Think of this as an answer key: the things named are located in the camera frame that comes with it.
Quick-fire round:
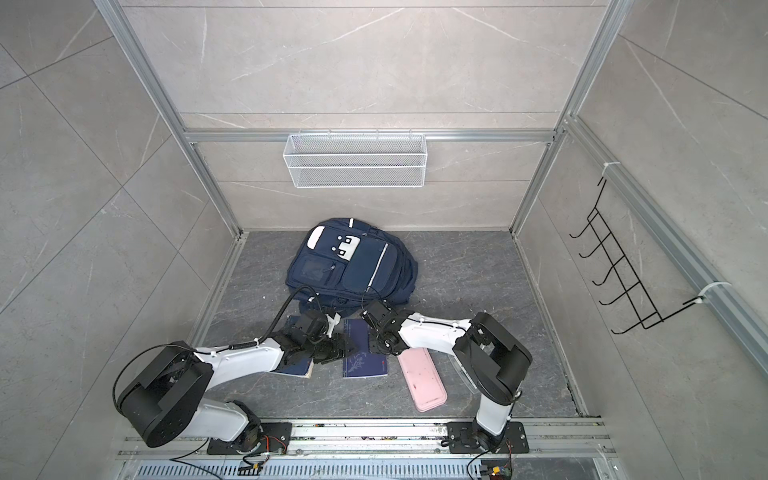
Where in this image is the blue book yellow label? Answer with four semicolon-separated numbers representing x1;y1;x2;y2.
272;315;314;378
342;318;388;379

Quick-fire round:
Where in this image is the navy blue student backpack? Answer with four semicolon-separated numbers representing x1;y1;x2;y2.
285;218;418;316

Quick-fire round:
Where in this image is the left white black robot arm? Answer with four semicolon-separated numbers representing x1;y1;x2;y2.
112;293;356;453

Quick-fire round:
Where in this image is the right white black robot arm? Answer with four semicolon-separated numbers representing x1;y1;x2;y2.
362;301;532;451

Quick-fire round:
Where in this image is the pink pencil case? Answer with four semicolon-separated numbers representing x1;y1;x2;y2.
398;348;448;412

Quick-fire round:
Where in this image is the clear plastic ruler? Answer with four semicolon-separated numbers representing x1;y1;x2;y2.
451;358;477;395

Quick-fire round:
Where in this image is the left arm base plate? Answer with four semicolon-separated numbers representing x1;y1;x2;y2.
206;422;293;456

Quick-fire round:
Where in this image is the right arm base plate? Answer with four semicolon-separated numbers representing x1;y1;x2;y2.
441;421;530;454

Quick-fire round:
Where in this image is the white wire mesh basket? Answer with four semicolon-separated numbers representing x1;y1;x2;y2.
283;133;428;189

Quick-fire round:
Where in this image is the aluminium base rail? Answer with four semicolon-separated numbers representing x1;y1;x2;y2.
109;418;626;479

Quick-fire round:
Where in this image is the black wire hook rack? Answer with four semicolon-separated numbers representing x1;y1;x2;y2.
568;177;705;336

